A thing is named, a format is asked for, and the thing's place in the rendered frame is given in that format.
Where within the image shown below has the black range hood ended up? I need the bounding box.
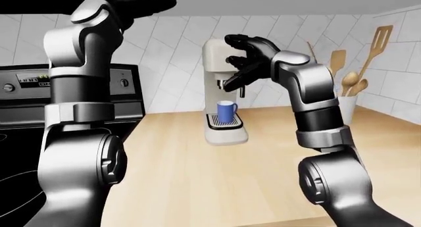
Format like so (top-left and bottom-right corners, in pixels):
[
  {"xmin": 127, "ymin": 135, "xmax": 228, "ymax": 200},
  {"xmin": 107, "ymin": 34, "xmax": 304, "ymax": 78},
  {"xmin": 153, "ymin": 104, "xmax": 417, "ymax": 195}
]
[{"xmin": 0, "ymin": 0, "xmax": 109, "ymax": 16}]

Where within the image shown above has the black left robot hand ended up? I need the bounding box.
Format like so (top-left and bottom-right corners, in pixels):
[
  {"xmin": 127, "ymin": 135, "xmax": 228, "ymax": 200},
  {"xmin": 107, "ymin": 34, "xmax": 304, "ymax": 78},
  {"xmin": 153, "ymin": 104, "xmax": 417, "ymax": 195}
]
[{"xmin": 105, "ymin": 0, "xmax": 178, "ymax": 32}]

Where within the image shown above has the black kitchen stove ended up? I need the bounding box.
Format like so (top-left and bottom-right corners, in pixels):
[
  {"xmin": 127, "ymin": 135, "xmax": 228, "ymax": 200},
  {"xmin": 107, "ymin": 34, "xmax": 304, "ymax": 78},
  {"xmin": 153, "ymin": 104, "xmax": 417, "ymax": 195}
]
[{"xmin": 0, "ymin": 63, "xmax": 146, "ymax": 227}]

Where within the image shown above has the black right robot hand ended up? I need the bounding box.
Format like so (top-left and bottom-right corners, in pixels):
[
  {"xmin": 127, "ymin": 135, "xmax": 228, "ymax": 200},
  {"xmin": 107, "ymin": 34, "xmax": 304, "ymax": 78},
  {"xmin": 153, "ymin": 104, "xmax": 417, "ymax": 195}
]
[{"xmin": 222, "ymin": 34, "xmax": 282, "ymax": 93}]

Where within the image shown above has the blue ceramic mug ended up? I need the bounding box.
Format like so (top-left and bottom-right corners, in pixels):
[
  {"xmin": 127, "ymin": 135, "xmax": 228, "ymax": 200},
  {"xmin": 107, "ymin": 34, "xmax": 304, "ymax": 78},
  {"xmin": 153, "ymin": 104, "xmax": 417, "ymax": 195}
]
[{"xmin": 216, "ymin": 100, "xmax": 239, "ymax": 124}]

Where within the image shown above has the small wooden spatula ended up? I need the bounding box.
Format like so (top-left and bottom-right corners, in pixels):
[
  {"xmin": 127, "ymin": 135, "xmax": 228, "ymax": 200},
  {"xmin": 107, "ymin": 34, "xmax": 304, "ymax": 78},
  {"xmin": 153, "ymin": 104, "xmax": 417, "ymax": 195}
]
[{"xmin": 330, "ymin": 49, "xmax": 347, "ymax": 78}]

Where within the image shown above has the white utensil holder jar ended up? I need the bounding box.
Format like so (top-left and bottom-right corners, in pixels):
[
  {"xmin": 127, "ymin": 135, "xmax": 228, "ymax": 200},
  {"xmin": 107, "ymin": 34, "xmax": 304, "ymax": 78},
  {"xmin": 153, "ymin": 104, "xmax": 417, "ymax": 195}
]
[{"xmin": 337, "ymin": 95, "xmax": 358, "ymax": 126}]

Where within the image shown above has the large wooden spoon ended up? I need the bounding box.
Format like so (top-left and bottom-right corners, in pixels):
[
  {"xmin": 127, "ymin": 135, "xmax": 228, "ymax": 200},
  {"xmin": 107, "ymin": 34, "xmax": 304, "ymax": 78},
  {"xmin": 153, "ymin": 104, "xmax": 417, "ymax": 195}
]
[{"xmin": 341, "ymin": 71, "xmax": 359, "ymax": 97}]

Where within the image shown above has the cream white coffee machine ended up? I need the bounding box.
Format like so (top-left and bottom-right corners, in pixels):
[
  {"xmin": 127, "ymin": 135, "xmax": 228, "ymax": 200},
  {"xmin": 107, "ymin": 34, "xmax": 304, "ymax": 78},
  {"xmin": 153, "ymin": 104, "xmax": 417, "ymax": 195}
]
[{"xmin": 201, "ymin": 38, "xmax": 249, "ymax": 146}]

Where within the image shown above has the small wooden spoon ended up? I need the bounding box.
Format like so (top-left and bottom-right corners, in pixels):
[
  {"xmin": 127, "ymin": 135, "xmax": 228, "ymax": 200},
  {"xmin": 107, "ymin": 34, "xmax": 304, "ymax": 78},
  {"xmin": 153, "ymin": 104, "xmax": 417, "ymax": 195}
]
[{"xmin": 350, "ymin": 78, "xmax": 369, "ymax": 97}]

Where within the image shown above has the slotted wooden spatula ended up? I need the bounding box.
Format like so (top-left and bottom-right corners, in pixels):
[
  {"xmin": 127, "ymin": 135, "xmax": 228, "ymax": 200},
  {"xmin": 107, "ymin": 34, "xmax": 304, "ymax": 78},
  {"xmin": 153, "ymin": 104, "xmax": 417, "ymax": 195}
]
[{"xmin": 354, "ymin": 24, "xmax": 394, "ymax": 90}]

